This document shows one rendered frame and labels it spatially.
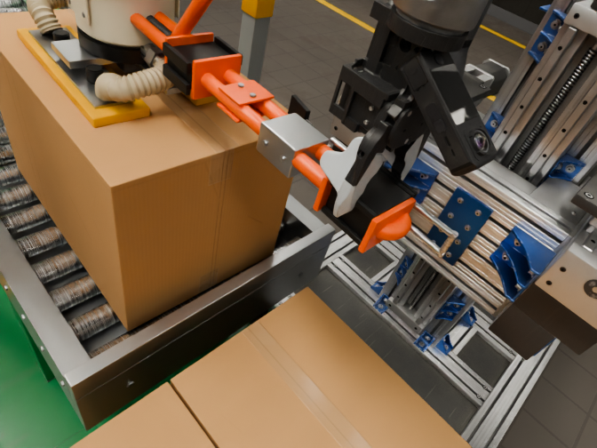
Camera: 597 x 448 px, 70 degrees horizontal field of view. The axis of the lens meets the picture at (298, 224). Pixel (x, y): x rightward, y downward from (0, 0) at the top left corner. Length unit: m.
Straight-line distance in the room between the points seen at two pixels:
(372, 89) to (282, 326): 0.69
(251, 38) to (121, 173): 0.81
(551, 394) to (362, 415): 1.19
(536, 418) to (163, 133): 1.64
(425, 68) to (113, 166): 0.48
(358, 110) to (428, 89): 0.08
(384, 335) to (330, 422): 0.62
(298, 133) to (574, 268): 0.49
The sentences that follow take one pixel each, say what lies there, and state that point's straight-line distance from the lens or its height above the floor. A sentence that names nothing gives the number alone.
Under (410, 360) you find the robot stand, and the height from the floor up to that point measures 0.21.
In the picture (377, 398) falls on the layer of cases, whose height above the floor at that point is 0.54.
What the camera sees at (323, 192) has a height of 1.08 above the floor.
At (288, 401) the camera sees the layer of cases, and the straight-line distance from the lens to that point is 0.93.
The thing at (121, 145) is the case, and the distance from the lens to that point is 0.74.
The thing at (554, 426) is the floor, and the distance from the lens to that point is 1.97.
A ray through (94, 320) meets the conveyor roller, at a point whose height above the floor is 0.55.
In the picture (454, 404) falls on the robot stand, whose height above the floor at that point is 0.21.
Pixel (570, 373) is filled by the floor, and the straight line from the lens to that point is 2.16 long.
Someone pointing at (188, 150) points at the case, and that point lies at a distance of 0.73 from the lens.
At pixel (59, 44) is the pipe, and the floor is 1.00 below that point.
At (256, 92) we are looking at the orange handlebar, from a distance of 0.63.
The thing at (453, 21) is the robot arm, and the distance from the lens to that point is 0.39.
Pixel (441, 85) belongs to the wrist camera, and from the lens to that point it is 0.40.
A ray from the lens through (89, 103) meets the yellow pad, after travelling 0.81.
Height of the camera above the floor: 1.38
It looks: 43 degrees down
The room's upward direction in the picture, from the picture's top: 17 degrees clockwise
